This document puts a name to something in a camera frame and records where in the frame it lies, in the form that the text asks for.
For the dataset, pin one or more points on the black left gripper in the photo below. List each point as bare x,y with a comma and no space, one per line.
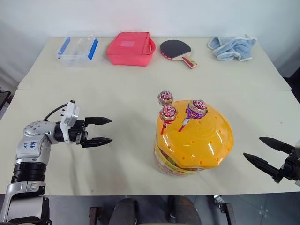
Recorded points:
79,132

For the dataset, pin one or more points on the pink zippered pouch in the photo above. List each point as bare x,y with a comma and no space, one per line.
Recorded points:
130,48

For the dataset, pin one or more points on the purple wrapped lollipop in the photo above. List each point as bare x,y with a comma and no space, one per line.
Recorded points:
194,112

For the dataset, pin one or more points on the clear box with blue clips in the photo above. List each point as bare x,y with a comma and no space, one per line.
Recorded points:
76,49

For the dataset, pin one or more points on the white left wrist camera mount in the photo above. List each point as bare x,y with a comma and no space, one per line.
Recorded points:
69,116

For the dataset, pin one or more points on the black object at edge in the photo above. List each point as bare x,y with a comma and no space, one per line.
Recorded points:
4,97

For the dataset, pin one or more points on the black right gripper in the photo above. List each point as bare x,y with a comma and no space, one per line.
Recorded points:
290,168

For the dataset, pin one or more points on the yellow lollipop display jar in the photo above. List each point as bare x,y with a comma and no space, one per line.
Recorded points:
194,143

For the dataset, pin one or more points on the red wrapped lollipop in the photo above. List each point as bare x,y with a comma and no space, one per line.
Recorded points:
167,114
165,98

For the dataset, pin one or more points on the black table frame bracket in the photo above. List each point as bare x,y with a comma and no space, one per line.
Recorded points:
96,214
226,208

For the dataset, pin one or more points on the black table tennis paddle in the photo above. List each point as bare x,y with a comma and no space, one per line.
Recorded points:
177,51

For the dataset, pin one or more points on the light blue towel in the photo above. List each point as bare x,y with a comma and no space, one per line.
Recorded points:
232,48

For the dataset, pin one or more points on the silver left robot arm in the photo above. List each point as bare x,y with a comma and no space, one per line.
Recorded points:
32,145

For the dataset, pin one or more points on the dark rounded shape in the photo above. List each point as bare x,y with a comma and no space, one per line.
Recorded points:
124,212
185,209

